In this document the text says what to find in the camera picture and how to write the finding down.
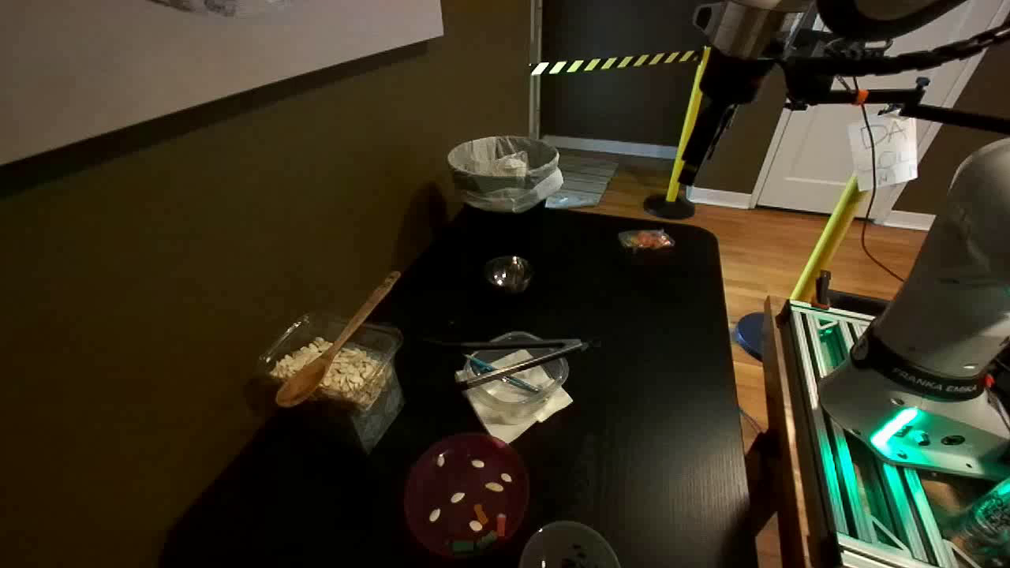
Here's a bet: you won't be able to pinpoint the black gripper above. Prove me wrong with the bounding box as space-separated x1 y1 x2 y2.
674 49 788 194

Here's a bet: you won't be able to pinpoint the bin with clear plastic liner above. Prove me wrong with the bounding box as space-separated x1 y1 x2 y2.
445 133 567 222

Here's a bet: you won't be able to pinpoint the yellow pole with black base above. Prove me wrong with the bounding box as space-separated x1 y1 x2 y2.
644 45 714 222

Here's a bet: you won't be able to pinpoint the white door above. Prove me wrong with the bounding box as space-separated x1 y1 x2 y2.
755 0 1010 231

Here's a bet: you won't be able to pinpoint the small colourful candy packet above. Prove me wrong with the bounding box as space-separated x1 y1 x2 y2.
614 227 679 256

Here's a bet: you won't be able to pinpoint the grey floor mat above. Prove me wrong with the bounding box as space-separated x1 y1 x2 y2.
543 150 622 213

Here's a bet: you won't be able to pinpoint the leaning yellow pole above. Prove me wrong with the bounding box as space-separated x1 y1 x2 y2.
785 174 870 311

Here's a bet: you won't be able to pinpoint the hanging white paper sheet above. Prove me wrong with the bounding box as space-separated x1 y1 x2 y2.
841 106 923 194

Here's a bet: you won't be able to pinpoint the blue round floor base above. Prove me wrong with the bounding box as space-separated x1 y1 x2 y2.
729 311 776 362

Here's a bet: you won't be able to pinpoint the black tongs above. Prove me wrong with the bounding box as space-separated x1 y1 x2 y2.
422 333 593 392

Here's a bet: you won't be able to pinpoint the clear glass dish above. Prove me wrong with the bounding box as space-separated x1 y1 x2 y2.
459 328 573 409

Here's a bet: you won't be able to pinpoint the blue plastic utensil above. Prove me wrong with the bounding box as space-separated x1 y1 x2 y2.
465 353 547 398

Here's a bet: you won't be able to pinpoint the white paper napkin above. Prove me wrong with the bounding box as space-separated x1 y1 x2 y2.
451 349 577 449

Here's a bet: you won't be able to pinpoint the red plate with pills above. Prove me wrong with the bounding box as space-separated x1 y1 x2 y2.
400 429 534 563

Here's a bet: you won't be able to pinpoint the clear container with white bits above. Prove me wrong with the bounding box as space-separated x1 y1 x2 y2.
255 311 407 456

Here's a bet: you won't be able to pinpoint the wooden spoon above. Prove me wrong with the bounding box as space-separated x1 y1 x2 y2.
271 267 405 409

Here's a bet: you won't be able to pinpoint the clear bowl with dark rim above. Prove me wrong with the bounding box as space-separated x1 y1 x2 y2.
517 519 626 568

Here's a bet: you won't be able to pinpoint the thin orange cable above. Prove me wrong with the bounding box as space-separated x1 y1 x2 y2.
853 75 910 283

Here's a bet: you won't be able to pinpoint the black camera stand bar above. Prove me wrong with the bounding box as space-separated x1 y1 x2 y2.
778 70 1010 140

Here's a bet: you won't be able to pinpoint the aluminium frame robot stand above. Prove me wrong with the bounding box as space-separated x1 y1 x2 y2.
763 298 1010 568

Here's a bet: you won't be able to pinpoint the white wall board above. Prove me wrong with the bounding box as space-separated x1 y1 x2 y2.
0 0 447 170

